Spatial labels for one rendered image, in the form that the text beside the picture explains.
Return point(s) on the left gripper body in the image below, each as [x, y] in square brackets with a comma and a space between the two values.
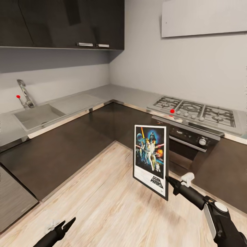
[52, 237]

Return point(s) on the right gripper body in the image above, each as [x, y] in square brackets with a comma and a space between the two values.
[187, 192]

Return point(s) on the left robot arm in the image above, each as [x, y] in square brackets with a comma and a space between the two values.
[54, 231]

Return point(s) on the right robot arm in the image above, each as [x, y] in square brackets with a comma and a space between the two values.
[222, 228]

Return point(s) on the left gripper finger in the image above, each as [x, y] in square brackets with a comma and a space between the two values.
[61, 224]
[66, 227]

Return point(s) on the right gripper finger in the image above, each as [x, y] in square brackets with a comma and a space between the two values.
[173, 183]
[174, 179]

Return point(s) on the poster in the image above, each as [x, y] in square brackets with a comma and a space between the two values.
[151, 156]

